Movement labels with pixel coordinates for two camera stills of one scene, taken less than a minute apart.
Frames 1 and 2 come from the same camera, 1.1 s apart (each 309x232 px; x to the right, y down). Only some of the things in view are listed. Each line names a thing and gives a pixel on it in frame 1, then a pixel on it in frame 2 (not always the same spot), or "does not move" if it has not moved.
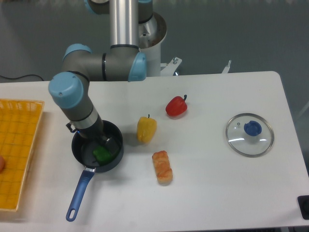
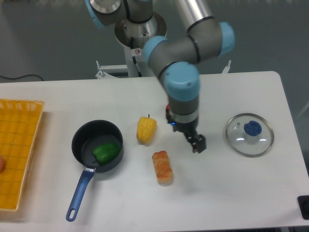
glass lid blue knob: [250, 135] does not move
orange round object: [2, 165] does not move
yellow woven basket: [20, 121] does not move
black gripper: [94, 132] -> [189, 128]
